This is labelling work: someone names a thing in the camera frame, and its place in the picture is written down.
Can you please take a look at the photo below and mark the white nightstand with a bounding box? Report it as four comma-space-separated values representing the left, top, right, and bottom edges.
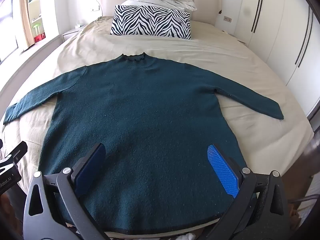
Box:
62, 25, 84, 42

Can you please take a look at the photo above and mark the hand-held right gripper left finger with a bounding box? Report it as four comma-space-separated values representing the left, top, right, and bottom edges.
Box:
23, 143, 107, 240

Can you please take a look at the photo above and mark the black wardrobe handle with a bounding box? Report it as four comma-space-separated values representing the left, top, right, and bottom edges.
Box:
294, 6, 311, 65
297, 12, 314, 67
254, 0, 265, 33
252, 0, 263, 29

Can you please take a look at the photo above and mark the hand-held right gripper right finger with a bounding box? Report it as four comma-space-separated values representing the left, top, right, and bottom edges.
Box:
200, 144, 292, 240

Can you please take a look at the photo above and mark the zebra print pillow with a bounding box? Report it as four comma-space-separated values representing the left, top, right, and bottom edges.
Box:
110, 4, 192, 40

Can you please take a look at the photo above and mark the dark teal knit sweater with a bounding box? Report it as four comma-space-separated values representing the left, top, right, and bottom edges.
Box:
3, 52, 285, 235

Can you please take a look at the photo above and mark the tan curtain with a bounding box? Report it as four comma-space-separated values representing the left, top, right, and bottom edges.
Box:
14, 0, 32, 50

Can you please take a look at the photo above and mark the cream open shelf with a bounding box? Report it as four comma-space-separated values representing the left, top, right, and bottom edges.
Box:
27, 0, 47, 44

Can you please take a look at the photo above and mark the bed with beige sheet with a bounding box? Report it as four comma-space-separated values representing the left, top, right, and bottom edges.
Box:
0, 15, 315, 240

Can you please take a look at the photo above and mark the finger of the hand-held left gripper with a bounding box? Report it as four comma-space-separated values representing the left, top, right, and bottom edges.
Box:
0, 141, 28, 167

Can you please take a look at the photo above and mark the white wardrobe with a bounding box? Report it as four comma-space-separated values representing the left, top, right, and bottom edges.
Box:
239, 0, 320, 88

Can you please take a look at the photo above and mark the black framed window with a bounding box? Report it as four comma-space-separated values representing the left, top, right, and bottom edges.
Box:
0, 0, 20, 63

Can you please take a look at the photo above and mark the white cloth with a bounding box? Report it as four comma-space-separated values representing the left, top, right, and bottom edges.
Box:
175, 232, 198, 240

